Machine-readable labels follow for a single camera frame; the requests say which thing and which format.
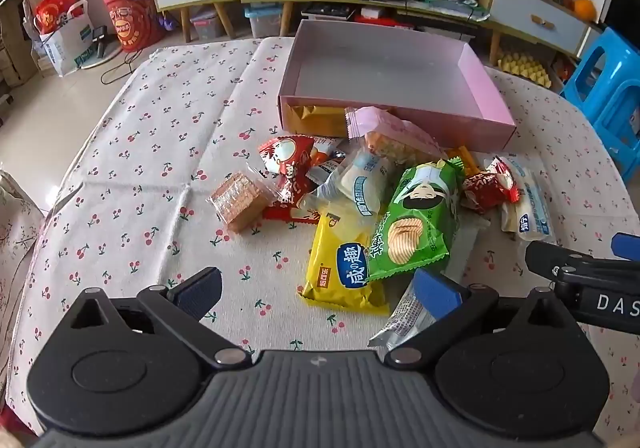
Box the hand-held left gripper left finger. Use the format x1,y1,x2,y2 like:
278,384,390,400
69,267,254,370

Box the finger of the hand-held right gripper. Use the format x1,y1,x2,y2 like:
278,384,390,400
612,232,640,261
525,240,599,279

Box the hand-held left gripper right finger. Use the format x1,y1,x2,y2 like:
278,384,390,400
385,268,572,370

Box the clear cracker sleeve packet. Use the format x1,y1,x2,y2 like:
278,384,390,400
368,220,493,351

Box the green potato chips packet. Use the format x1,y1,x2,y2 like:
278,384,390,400
365,159,463,283

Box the clear-wrapped brown wafer biscuits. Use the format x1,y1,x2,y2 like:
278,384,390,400
207,171,281,235

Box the small red snack packet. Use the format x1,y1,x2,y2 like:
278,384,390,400
462,157,521,215

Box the yellow cracker packet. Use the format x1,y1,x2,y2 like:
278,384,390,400
300,210,391,316

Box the small orange snack packet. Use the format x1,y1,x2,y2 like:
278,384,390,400
446,146,481,179

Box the large red snack packet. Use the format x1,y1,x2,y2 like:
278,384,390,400
257,134,321,223

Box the pink snack packet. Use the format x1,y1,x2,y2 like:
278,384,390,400
345,106,448,163

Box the orange white biscuit packet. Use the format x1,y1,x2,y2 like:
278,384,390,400
306,138,348,185

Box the pink cardboard box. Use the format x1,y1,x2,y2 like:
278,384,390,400
277,19,517,153

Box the cherry print tablecloth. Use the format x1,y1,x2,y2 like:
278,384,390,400
0,35,640,448

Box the blue plastic stool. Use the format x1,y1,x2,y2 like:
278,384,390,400
559,26,640,179

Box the beige floral cloth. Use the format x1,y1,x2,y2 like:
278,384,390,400
0,170,46,379

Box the yellow foam tray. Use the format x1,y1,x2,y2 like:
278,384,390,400
497,52,553,88

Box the gold foil snack packet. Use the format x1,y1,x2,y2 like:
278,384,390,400
290,104,351,137

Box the black floor device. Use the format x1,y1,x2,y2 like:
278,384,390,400
90,25,108,58

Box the clear storage box blue lid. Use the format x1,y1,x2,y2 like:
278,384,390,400
244,2,286,39

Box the white shopping bag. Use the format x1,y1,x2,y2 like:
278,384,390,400
31,0,96,77

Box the red gift bag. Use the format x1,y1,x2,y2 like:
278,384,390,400
102,0,166,53

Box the black flat scale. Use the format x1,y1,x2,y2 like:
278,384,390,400
301,2,358,21

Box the red plastic bag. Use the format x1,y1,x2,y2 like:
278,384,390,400
34,0,81,34

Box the black floor cable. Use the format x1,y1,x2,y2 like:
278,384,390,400
100,48,151,86

